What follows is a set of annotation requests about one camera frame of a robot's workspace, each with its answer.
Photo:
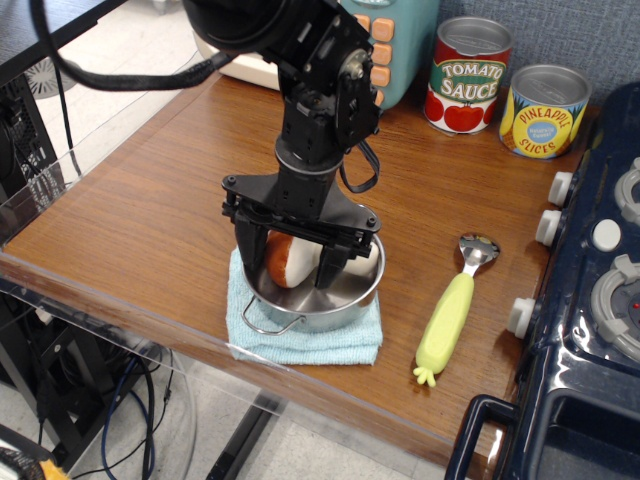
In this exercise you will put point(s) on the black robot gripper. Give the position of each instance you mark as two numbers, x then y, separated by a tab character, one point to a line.
303	200

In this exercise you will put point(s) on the plush brown white mushroom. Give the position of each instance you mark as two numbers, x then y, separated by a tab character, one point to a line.
290	260

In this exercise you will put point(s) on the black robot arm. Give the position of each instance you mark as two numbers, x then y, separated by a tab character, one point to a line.
323	57

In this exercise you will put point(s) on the stainless steel pot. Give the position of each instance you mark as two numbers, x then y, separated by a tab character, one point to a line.
315	309

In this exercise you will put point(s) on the light blue folded cloth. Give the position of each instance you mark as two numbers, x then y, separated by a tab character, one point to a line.
354	344

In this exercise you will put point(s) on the black table leg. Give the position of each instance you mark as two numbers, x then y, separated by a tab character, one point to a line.
242	442

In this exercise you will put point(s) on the toy microwave oven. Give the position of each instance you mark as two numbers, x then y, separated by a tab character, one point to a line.
402	34

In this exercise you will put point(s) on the tomato sauce can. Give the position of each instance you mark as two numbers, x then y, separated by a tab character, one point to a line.
469	64

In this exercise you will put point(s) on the clear acrylic table guard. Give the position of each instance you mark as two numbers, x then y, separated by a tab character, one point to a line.
134	245

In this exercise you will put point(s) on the black computer tower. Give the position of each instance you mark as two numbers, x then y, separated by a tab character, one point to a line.
26	148

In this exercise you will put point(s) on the pineapple slices can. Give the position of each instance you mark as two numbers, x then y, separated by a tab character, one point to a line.
544	110

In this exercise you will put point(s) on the dark blue toy stove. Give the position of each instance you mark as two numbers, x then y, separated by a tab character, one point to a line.
576	413

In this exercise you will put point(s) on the spoon with yellow-green handle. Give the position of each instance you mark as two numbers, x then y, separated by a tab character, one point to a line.
449	316

